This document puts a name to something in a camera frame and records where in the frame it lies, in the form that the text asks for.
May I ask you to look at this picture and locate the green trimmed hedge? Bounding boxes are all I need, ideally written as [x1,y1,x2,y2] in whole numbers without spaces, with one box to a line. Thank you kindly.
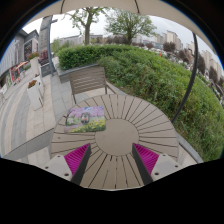
[56,44,224,163]

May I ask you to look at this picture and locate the tall grey sign pillar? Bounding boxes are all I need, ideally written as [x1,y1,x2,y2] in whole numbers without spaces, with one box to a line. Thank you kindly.
[37,14,59,77]

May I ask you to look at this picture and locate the round leafy tree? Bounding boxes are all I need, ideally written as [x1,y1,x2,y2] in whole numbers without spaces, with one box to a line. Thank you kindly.
[104,8,158,46]

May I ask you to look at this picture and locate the beige parasol canopy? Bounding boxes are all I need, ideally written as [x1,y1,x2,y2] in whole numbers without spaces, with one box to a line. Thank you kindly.
[23,0,208,45]

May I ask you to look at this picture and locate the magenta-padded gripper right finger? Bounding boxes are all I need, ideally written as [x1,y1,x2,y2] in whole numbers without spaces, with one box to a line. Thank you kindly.
[131,143,184,186]

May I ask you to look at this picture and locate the white planter with pink flowers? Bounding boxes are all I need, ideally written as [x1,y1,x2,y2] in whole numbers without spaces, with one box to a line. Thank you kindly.
[27,51,42,78]

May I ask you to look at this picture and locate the grey storefront building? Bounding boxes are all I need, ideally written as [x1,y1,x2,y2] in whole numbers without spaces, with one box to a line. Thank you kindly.
[0,29,40,93]

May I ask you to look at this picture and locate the beige apartment towers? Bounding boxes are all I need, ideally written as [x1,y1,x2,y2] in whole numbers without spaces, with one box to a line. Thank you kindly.
[133,29,222,73]

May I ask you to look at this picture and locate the sparse leaning tree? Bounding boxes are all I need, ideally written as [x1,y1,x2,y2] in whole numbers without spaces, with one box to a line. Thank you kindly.
[65,7,108,46]

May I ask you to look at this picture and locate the transparent grey computer mouse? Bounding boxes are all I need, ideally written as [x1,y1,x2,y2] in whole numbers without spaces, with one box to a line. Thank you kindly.
[80,111,92,125]

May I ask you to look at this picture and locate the flower print mouse pad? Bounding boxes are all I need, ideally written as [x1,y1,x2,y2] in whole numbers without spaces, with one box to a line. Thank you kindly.
[64,105,107,134]

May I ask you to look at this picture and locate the brown slatted outdoor chair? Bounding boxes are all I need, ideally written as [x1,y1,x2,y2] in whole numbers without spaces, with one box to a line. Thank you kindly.
[68,65,118,105]

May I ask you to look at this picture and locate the white planter with orange flowers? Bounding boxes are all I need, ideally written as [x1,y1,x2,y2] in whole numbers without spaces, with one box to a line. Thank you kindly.
[26,79,45,111]

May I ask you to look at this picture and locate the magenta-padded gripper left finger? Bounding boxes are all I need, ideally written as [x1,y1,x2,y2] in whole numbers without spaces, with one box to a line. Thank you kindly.
[40,143,92,187]

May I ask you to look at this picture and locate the curved dark parasol pole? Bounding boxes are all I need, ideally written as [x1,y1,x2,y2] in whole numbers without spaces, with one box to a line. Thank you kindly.
[171,31,200,125]

